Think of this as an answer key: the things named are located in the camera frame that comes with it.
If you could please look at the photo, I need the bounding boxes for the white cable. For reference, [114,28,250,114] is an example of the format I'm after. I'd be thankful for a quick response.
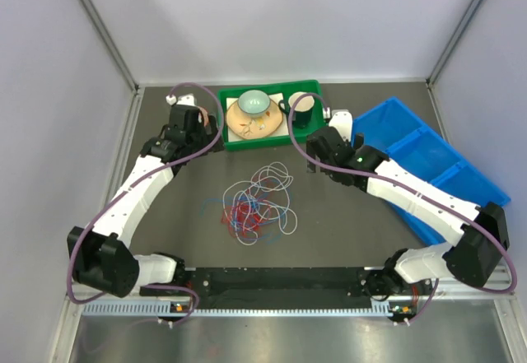
[222,160,300,249]

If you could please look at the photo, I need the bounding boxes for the blue cable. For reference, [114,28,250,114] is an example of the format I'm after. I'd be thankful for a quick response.
[199,171,289,245]

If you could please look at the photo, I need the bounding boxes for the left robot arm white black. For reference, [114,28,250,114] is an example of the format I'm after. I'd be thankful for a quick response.
[67,95,222,297]

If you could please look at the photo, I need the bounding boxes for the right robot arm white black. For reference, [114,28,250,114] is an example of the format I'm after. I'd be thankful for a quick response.
[306,126,509,294]

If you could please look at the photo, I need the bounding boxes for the red patterned small bowl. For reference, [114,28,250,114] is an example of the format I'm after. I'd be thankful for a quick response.
[199,107,209,127]

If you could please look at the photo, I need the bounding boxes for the dark green mug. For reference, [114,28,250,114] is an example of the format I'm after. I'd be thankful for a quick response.
[278,91,315,128]

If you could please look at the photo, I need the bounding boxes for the peach ceramic plate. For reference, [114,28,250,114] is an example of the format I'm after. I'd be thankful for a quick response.
[225,98,285,140]

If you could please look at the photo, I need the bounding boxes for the green plastic tray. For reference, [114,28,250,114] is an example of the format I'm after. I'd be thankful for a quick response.
[217,80,322,151]

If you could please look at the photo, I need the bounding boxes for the blue plastic divided bin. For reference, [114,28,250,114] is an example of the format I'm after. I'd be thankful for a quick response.
[350,96,512,246]

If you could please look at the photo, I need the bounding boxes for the light blue ceramic bowl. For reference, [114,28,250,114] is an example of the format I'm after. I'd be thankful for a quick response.
[237,90,271,117]

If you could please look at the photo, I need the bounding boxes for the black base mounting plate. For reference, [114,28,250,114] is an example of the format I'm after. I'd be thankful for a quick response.
[139,266,439,310]

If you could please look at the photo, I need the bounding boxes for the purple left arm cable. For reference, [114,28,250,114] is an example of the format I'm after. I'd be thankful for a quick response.
[68,81,222,327]

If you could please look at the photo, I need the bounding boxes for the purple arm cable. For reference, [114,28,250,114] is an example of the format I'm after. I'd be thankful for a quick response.
[287,93,519,326]
[68,81,222,327]

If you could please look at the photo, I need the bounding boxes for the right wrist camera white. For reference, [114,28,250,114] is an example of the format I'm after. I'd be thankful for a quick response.
[324,108,353,143]

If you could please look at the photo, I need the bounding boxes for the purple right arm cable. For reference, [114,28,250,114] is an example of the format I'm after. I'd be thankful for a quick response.
[287,93,519,326]

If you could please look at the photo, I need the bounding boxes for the red cable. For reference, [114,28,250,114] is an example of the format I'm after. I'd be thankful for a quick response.
[219,175,285,243]

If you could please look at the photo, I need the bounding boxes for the grey slotted cable duct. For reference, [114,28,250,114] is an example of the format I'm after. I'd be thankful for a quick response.
[82,300,394,318]

